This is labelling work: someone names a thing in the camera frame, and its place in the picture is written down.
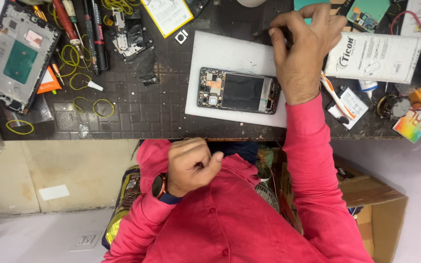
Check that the silver phone frame, green patch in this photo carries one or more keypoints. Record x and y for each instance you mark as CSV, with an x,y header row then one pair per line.
x,y
16,54

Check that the small white camera module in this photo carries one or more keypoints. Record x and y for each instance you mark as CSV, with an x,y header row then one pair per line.
x,y
181,37

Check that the white bottle with blue band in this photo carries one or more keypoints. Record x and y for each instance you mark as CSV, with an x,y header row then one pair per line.
x,y
367,87

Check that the small orange screwdriver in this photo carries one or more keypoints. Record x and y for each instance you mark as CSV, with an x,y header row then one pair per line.
x,y
56,71

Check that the heap of yellow rubber bands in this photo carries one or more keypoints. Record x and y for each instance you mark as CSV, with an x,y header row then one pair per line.
x,y
121,5

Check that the white paper slip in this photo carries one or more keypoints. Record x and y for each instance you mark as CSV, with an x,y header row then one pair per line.
x,y
54,192

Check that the black phone part with tape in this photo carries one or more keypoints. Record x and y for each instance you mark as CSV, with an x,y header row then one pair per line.
x,y
132,36

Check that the yellow-edged phone battery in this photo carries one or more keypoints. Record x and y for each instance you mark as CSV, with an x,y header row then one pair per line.
x,y
166,14

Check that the round metal solder spool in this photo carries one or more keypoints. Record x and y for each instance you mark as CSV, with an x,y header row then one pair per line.
x,y
395,107

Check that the white cup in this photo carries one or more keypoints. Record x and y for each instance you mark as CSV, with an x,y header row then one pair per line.
x,y
250,3

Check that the rainbow-coloured card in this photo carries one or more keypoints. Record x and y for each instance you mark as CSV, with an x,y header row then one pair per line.
x,y
415,126

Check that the green phone circuit part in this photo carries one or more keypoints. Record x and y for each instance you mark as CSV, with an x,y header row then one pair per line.
x,y
369,12

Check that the opened black smartphone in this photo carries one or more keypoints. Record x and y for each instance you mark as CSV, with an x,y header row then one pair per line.
x,y
239,91

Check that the white power socket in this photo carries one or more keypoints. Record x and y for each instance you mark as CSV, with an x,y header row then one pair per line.
x,y
86,240

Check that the white fan grille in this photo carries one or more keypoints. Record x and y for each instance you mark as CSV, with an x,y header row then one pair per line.
x,y
267,197

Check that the orange card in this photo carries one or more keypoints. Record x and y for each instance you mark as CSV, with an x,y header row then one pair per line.
x,y
48,86

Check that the person's red shirt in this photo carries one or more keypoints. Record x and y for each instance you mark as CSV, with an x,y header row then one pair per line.
x,y
217,226

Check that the white foam work mat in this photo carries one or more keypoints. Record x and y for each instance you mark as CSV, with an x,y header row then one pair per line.
x,y
225,51

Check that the tangle of yellow rubber bands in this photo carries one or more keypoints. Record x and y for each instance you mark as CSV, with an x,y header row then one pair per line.
x,y
63,58

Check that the white nozzle tip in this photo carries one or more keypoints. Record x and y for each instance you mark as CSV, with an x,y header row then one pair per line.
x,y
95,86

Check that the clear plastic film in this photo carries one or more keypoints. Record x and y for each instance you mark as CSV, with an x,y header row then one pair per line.
x,y
31,111

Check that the white printed carton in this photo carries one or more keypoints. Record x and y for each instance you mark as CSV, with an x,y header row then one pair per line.
x,y
375,56

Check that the small white-label phone battery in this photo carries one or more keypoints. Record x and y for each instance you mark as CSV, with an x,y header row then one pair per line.
x,y
355,102

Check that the person's left hand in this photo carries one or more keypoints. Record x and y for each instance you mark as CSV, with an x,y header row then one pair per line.
x,y
186,170

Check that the yellow and blue packet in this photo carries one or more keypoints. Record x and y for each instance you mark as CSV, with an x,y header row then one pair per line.
x,y
122,204

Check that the teal phone cover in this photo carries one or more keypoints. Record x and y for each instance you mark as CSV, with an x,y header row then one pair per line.
x,y
302,4

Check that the black marker pen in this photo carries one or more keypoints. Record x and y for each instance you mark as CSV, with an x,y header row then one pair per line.
x,y
99,36
89,36

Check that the dark phone part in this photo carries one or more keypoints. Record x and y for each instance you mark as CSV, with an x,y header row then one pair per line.
x,y
197,5

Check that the brown cardboard box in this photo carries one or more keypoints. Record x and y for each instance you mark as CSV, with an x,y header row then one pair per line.
x,y
382,219

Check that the yellow rubber band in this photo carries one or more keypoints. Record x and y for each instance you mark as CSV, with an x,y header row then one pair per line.
x,y
72,87
94,109
74,106
11,130

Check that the person's right hand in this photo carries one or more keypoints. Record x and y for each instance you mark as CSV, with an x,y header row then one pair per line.
x,y
302,69

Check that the orange and white toothbrush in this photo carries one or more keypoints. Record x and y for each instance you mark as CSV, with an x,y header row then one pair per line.
x,y
336,96

